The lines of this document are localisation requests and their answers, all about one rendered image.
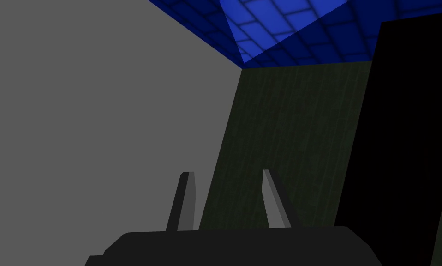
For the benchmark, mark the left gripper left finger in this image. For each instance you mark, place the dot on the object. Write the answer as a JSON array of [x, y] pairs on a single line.
[[182, 207]]

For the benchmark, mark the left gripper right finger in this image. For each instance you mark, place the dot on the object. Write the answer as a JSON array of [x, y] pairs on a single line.
[[278, 207]]

